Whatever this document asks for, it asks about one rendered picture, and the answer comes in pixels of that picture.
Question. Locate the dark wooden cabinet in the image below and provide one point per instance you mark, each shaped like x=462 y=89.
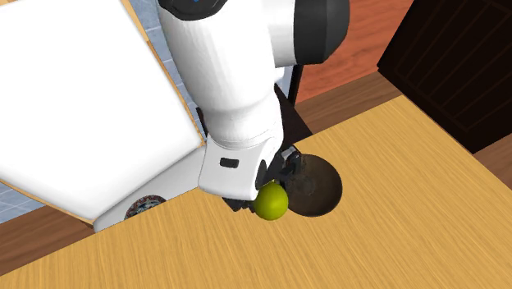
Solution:
x=456 y=64

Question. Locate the white furniture with wooden edge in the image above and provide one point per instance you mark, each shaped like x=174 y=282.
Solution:
x=80 y=104

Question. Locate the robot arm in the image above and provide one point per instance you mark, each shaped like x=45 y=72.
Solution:
x=228 y=72

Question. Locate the patterned round plate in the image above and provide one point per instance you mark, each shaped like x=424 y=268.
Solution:
x=140 y=205

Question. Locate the dark brown bowl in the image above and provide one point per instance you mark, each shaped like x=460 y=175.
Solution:
x=316 y=192

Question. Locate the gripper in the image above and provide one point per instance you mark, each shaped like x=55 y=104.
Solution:
x=288 y=166

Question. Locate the green apple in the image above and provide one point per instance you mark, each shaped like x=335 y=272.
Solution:
x=271 y=202

